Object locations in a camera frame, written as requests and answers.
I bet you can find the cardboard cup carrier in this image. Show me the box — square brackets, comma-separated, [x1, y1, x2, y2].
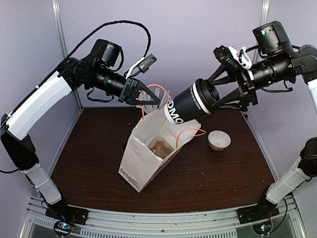
[148, 139, 174, 159]

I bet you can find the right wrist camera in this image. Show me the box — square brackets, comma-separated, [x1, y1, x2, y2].
[213, 45, 252, 71]

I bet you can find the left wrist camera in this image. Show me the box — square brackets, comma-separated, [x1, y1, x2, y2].
[125, 54, 157, 79]

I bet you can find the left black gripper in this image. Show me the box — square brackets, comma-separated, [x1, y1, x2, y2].
[92, 64, 161, 105]

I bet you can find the aluminium post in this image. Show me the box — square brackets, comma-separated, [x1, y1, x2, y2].
[259, 0, 270, 26]
[52, 0, 83, 111]

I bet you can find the white paper bag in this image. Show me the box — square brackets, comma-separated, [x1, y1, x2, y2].
[118, 84, 207, 193]

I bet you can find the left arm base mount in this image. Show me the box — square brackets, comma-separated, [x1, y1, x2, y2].
[45, 203, 89, 225]

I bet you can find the single black paper cup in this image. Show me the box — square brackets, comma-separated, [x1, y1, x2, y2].
[163, 83, 206, 124]

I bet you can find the left aluminium post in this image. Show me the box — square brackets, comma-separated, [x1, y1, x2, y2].
[52, 0, 83, 111]

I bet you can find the black cup lid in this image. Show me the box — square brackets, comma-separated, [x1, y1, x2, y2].
[193, 78, 219, 114]

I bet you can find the white cup of straws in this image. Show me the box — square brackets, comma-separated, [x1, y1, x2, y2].
[138, 87, 171, 114]

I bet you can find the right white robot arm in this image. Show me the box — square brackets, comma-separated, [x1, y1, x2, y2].
[208, 21, 317, 219]

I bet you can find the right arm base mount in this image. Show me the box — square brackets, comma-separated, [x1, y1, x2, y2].
[236, 205, 279, 224]

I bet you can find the right aluminium post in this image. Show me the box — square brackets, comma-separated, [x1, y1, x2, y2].
[259, 0, 270, 26]

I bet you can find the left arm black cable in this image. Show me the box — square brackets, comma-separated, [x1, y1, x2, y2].
[0, 21, 152, 174]

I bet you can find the aluminium front rail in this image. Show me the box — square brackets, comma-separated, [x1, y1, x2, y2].
[19, 193, 305, 238]

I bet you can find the white round bowl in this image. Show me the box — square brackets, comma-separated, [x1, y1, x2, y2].
[208, 130, 231, 152]

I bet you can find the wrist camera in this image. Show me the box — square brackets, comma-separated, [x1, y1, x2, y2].
[125, 54, 157, 79]
[213, 45, 252, 71]

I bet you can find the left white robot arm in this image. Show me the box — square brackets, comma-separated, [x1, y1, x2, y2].
[0, 39, 160, 220]

